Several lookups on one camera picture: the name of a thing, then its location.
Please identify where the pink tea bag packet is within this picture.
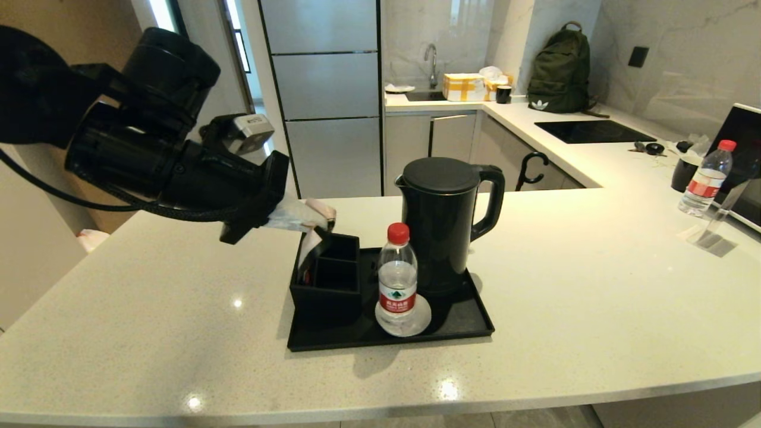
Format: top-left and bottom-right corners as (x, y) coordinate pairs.
(296, 199), (338, 281)

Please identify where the black electric kettle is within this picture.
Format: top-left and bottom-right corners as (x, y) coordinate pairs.
(395, 156), (507, 298)

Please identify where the clear water bottle red cap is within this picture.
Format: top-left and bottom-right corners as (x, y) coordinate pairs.
(678, 140), (737, 218)
(378, 222), (419, 335)

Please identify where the tall black cup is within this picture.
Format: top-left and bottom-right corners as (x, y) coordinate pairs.
(671, 156), (700, 193)

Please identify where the black compartment organizer box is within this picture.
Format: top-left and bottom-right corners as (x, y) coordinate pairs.
(290, 228), (362, 322)

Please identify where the silver refrigerator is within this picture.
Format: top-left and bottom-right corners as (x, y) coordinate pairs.
(257, 0), (384, 199)

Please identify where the white round saucer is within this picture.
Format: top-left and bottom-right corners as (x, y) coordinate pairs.
(375, 294), (433, 338)

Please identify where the grey kitchen base cabinet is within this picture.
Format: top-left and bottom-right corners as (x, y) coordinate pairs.
(385, 111), (586, 196)

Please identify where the dark framed window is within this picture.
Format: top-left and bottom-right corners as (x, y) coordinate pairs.
(149, 0), (188, 36)

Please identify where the chrome sink faucet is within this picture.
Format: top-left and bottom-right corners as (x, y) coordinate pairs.
(424, 43), (439, 90)

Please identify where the black rectangular serving tray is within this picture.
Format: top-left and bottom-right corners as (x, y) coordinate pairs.
(287, 246), (496, 352)

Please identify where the white box with yellow tape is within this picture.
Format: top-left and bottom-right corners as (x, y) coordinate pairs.
(442, 73), (487, 102)

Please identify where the brown wooden door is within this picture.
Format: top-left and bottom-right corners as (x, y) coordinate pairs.
(0, 0), (146, 234)

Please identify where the dark green backpack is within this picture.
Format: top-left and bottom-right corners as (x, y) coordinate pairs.
(527, 21), (611, 118)

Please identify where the black induction cooktop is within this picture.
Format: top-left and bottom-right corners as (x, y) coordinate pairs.
(534, 120), (658, 145)

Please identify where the crumpled clear plastic wrap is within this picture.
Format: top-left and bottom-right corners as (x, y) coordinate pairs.
(677, 134), (712, 165)

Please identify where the clear acrylic sign stand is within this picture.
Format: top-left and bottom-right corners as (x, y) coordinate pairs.
(687, 178), (753, 250)

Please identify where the black glass door microwave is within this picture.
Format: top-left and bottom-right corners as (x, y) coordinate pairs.
(709, 103), (761, 234)

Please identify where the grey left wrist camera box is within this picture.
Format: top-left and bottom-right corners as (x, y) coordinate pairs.
(201, 113), (276, 157)

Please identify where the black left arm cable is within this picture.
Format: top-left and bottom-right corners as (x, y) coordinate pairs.
(0, 147), (238, 224)

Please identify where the black hooked cane handle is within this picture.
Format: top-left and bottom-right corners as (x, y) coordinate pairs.
(515, 152), (549, 192)

